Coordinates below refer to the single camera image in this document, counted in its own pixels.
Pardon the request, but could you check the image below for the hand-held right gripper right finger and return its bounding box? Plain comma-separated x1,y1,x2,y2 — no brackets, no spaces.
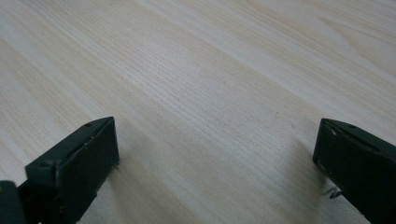
312,118,396,224

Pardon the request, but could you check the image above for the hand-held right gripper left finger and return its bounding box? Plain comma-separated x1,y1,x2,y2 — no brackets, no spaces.
18,116,120,224

